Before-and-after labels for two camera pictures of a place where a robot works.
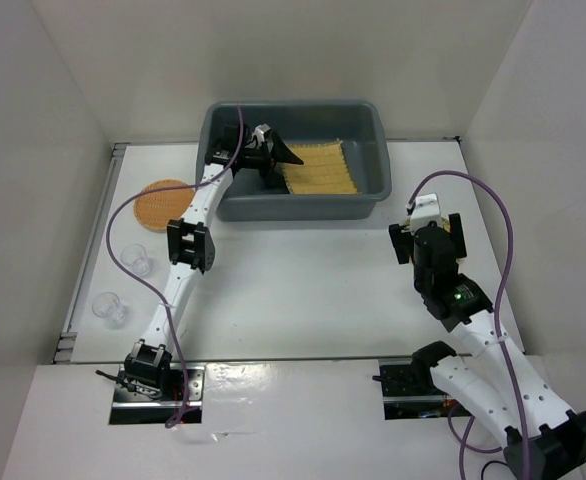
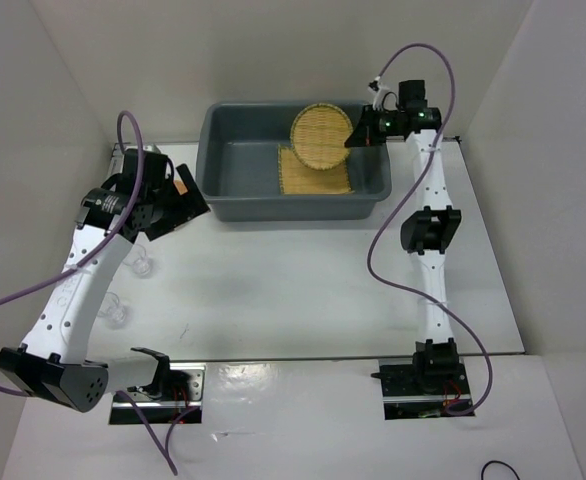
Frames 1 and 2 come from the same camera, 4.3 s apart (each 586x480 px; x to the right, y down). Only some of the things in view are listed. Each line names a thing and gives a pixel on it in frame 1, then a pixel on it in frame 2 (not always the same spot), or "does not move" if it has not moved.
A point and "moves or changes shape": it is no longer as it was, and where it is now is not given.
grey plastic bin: [363, 128] does not move
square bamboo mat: [325, 169] does not move
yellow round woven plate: [444, 221] moves or changes shape
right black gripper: [403, 242] -> [364, 132]
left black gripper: [279, 153] -> [193, 206]
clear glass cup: [107, 306] does not move
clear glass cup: [134, 256] does not move
